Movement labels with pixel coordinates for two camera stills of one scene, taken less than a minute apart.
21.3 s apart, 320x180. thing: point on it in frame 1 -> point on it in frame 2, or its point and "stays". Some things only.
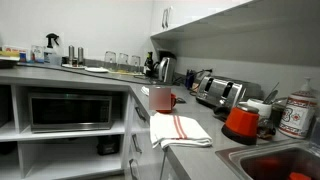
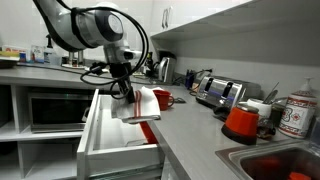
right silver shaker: x=80 y=56 stays
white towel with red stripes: x=172 y=129 -> x=144 y=108
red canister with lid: x=242 y=124 stays
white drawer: x=138 y=119 -> x=110 y=149
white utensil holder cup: x=264 y=109 stays
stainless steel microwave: x=63 y=112 stays
